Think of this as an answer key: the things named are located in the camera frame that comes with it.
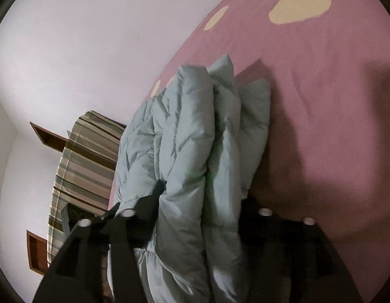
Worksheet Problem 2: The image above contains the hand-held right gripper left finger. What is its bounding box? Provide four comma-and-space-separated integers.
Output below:
32, 180, 167, 303

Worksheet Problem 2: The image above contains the brown wooden board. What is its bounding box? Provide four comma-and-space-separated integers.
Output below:
30, 121, 69, 154
26, 230, 52, 272

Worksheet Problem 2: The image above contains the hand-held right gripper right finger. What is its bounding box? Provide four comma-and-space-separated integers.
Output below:
241, 196, 365, 303

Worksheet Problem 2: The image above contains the pink dotted bed sheet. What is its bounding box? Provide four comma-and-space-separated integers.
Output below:
108, 0, 390, 303

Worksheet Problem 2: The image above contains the light blue puffer jacket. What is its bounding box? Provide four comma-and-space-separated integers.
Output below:
107, 54, 273, 303

